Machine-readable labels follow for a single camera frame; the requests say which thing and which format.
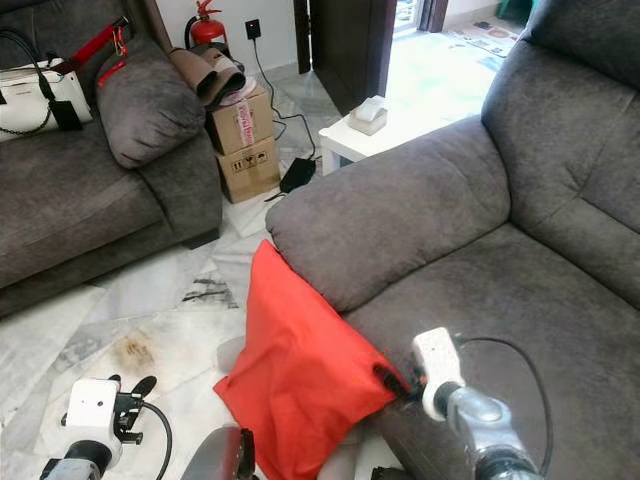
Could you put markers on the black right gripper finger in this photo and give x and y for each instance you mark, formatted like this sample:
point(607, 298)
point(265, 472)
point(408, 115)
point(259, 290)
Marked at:
point(390, 385)
point(382, 371)

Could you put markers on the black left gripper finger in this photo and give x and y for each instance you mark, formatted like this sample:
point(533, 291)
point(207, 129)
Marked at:
point(113, 380)
point(145, 384)

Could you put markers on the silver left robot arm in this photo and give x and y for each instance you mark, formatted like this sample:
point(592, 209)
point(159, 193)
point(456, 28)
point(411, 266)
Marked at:
point(72, 465)

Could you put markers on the grey fabric sofa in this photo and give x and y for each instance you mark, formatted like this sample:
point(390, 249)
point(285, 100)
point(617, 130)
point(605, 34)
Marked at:
point(60, 200)
point(510, 220)

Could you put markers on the grey sofa cushion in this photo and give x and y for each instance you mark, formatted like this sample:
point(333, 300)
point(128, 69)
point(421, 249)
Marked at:
point(150, 105)

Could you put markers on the patterned floor mat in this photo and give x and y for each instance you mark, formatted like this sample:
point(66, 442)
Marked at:
point(485, 38)

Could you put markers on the grey robot leg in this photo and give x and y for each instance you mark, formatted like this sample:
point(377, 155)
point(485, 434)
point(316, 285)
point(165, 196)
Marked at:
point(220, 455)

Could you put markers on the black power adapter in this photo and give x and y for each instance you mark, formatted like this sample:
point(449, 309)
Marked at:
point(297, 174)

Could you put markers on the cardboard box with black symbols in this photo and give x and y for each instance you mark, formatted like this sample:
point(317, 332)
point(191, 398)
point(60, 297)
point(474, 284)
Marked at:
point(250, 172)

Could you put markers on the white side table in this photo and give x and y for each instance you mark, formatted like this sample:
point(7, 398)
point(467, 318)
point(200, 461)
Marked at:
point(420, 130)

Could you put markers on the beige tissue box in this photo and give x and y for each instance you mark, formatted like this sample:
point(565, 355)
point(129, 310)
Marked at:
point(368, 118)

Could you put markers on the cardboard box with red tape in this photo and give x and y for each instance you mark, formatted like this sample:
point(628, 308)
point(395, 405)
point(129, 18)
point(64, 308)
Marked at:
point(240, 122)

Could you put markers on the brown rolled cloth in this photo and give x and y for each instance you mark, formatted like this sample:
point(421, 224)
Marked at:
point(205, 75)

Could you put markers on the dark wooden door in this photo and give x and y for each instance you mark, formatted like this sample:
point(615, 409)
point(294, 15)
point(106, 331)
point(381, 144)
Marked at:
point(355, 45)

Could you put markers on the red fire extinguisher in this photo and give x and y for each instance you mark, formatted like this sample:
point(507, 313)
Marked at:
point(206, 28)

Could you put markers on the teal plastic stool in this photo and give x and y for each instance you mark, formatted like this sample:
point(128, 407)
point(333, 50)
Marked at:
point(518, 8)

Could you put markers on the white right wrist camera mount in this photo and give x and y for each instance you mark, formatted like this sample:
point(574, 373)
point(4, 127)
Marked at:
point(438, 365)

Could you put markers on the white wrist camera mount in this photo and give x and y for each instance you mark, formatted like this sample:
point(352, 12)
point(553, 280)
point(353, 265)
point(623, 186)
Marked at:
point(92, 410)
point(438, 365)

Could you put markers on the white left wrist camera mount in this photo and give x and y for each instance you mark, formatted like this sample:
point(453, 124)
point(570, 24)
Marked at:
point(92, 410)

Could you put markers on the black wall plug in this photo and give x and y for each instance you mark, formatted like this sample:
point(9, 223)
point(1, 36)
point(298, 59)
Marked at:
point(253, 29)

